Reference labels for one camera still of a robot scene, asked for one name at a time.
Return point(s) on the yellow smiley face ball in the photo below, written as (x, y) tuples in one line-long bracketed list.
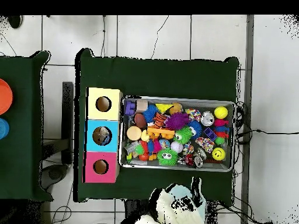
[(218, 153)]

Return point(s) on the green furry ball with eyes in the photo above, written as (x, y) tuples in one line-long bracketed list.
[(167, 157)]

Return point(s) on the cream knitted cloth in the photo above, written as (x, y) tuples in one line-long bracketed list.
[(166, 207)]

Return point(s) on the green spiky ball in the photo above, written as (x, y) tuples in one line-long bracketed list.
[(183, 134)]

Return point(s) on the plain yellow ball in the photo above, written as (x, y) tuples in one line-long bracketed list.
[(221, 112)]

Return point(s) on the orange round disc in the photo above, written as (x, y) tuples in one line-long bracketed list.
[(4, 96)]

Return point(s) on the blue spiky ball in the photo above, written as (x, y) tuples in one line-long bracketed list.
[(150, 113)]

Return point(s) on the light teal knitted cloth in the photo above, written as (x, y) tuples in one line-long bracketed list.
[(198, 212)]

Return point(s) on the dark green table cloth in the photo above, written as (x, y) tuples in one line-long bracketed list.
[(28, 140), (163, 74)]

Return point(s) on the purple toy block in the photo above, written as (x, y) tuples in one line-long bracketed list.
[(130, 108)]

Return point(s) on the wooden box with three holes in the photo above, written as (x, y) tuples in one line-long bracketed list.
[(91, 140)]

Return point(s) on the purple spiky ball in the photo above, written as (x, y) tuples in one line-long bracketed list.
[(177, 120)]

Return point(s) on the blue round disc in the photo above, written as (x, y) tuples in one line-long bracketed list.
[(3, 128)]

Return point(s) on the toy hamburger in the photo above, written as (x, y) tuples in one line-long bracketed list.
[(134, 133)]

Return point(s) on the shallow clear mesh bin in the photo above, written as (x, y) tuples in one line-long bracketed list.
[(230, 161)]

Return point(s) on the orange toy building block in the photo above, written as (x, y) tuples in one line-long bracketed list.
[(161, 133)]

